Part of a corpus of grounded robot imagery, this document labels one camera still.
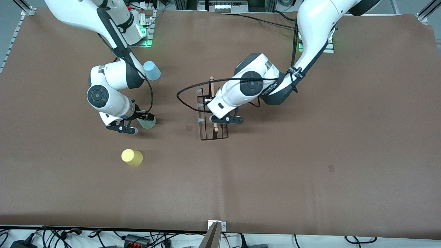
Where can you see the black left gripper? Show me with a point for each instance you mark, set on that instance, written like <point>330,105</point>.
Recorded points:
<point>207,97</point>

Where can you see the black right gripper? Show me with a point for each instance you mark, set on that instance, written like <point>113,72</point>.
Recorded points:
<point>139,114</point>

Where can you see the pale green plastic cup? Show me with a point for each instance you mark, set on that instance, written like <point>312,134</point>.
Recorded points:
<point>148,124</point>

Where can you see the yellow plastic cup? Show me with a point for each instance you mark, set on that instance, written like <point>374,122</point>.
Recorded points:
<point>132,157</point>

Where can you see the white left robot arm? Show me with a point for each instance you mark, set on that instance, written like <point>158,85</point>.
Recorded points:
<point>315,24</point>

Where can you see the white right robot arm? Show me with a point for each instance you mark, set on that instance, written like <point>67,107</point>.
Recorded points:
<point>75,13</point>

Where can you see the light blue plastic cup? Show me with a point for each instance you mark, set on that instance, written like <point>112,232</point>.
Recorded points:
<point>153,70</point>

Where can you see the white power strip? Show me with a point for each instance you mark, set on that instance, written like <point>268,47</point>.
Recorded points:
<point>223,6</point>

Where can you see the orange and black connector box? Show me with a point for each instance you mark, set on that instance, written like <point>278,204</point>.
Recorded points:
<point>132,238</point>

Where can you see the perforated metal strip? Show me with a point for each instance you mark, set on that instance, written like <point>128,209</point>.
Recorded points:
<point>13,41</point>

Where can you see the black power adapter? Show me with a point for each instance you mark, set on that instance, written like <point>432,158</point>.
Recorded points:
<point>22,244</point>

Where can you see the silver metal mount bracket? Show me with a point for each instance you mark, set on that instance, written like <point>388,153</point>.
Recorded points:
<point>224,226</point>

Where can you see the grey camera mount beam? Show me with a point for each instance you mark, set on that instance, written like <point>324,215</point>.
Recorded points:
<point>211,239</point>

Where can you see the aluminium frame extrusion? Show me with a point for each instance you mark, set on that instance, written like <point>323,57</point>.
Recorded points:
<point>424,15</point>
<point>27,10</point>

